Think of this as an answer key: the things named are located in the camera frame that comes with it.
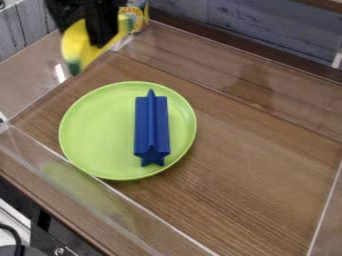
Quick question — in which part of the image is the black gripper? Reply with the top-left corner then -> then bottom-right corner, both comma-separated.
43,0 -> 120,48

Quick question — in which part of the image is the yellow toy banana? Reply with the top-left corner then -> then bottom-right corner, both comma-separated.
60,15 -> 133,76

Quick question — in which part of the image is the green round plate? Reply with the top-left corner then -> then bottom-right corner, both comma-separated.
58,81 -> 197,181

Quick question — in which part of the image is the yellow blue tin can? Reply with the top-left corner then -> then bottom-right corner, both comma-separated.
118,0 -> 149,33

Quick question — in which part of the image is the blue star-shaped block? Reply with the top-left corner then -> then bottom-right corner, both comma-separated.
133,89 -> 170,167

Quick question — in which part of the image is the clear acrylic tray wall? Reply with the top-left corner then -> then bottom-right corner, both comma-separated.
0,22 -> 342,256

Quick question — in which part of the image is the black cable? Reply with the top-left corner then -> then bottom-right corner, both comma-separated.
0,223 -> 23,256

